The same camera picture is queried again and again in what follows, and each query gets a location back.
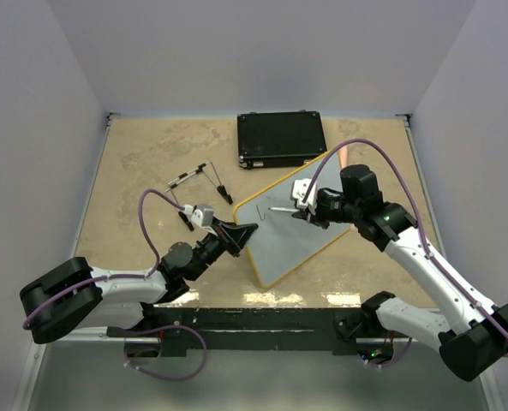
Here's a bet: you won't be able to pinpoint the black hard case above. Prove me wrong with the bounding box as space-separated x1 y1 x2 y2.
236 110 327 170

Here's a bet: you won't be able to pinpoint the red white marker pen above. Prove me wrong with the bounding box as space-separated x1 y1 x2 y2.
267 206 299 213

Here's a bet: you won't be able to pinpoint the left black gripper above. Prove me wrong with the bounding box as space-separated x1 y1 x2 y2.
188 217 258 281

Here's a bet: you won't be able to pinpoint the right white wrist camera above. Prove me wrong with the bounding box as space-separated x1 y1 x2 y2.
290 178 317 205

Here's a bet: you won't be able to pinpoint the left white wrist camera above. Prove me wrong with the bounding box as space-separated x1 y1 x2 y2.
182 204 214 228

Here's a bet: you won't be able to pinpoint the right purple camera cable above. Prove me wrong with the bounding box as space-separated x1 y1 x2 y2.
302 138 508 360

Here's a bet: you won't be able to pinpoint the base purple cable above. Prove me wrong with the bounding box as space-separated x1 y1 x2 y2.
123 324 208 381
362 336 413 370

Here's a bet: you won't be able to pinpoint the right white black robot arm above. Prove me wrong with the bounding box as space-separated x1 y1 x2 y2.
290 164 508 381

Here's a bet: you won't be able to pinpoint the pink microphone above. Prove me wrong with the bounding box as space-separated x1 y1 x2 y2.
338 146 349 168

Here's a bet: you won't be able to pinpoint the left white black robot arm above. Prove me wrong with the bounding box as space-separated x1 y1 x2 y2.
19 220 259 344

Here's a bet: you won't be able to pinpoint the aluminium frame rails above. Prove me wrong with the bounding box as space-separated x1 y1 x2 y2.
11 111 505 411

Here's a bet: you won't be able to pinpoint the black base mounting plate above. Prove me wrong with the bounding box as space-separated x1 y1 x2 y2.
107 306 413 359

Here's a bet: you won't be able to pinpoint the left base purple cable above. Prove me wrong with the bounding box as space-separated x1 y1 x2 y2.
123 324 208 381

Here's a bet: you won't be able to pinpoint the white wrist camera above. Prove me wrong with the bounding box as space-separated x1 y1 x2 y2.
182 204 214 228
290 178 317 205

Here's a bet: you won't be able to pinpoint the yellow framed whiteboard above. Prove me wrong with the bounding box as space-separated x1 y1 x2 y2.
233 155 350 288

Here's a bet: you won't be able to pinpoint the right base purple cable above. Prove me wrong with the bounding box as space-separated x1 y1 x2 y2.
362 336 413 370

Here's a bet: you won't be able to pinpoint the wire whiteboard stand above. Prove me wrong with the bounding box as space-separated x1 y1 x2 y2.
164 160 234 211

